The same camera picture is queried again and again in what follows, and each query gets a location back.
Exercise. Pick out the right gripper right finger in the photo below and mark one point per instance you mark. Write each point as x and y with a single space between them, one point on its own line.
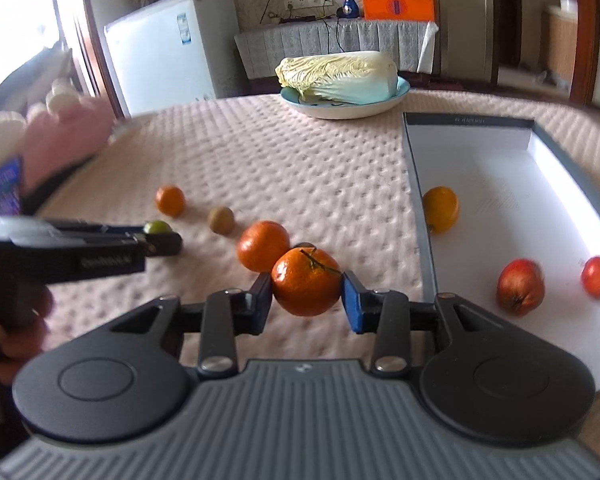
392 318

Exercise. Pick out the kitchen counter cabinet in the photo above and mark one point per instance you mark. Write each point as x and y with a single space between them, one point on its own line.
559 33

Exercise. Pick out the white chest freezer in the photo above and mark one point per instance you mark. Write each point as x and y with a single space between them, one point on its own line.
174 52

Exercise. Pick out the cloth covered tv cabinet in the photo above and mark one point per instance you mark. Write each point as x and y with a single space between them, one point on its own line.
409 44

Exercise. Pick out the pink plush toy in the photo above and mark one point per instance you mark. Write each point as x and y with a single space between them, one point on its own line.
53 136

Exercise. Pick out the napa cabbage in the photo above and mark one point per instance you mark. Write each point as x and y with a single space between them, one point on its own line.
358 78

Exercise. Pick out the grey shallow cardboard box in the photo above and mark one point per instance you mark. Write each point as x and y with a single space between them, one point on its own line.
521 196

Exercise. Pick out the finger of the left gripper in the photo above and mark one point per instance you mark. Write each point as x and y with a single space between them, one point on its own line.
100 227
160 244

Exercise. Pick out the small red tomato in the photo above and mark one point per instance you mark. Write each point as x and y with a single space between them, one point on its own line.
590 277

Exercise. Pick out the small orange tomato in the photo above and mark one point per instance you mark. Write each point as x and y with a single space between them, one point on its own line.
170 200

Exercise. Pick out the green tomato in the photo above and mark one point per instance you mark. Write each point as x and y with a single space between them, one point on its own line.
155 227

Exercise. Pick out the person left hand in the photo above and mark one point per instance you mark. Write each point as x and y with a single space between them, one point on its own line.
23 343

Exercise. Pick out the light blue plate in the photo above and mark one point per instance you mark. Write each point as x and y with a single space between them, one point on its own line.
331 110

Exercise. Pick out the pink quilted table cover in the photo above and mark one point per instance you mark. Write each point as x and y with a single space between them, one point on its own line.
339 185

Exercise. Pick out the red apple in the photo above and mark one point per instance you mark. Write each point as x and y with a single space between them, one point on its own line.
521 287

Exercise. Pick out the orange mandarin with stem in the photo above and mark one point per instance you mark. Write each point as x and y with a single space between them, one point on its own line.
306 281

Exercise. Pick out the blue glass bottle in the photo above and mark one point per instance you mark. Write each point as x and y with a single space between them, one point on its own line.
349 9

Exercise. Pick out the yellow orange lemon fruit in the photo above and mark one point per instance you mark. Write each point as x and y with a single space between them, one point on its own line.
441 209

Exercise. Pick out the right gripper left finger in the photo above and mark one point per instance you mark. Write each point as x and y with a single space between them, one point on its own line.
165 321

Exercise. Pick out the brown kiwi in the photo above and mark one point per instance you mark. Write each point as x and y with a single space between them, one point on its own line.
221 220

